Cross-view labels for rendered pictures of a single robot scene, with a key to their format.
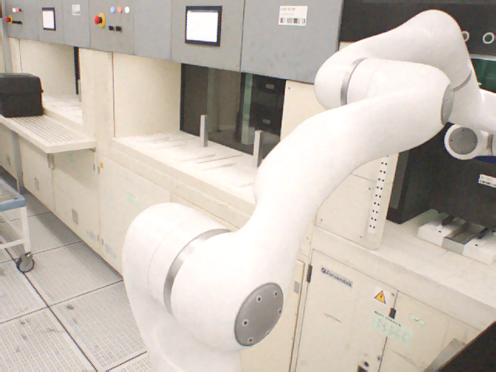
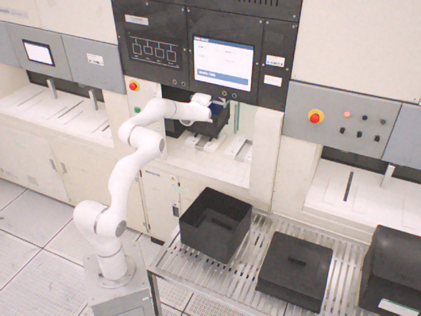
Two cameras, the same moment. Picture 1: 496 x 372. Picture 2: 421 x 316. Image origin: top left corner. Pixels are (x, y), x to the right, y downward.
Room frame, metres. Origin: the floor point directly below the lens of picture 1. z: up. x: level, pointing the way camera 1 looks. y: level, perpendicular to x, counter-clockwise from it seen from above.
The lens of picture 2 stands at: (-0.68, -0.03, 2.29)
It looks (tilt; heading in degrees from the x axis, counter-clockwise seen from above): 39 degrees down; 340
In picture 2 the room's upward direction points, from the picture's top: straight up
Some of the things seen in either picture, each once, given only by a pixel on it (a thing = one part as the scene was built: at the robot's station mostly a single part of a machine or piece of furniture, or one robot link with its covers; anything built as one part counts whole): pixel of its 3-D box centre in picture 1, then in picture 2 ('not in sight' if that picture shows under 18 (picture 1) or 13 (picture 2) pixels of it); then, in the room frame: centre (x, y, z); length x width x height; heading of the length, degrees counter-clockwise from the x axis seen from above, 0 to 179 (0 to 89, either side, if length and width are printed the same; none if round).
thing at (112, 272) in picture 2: not in sight; (112, 259); (0.44, 0.05, 0.85); 0.19 x 0.19 x 0.18
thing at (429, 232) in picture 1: (466, 234); (206, 138); (1.13, -0.65, 0.89); 0.22 x 0.21 x 0.04; 135
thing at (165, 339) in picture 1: (184, 299); (97, 226); (0.46, 0.07, 1.07); 0.19 x 0.12 x 0.24; 43
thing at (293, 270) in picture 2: not in sight; (295, 266); (0.13, -0.74, 0.83); 0.29 x 0.29 x 0.13; 47
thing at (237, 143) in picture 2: not in sight; (245, 149); (0.94, -0.85, 0.89); 0.22 x 0.21 x 0.04; 135
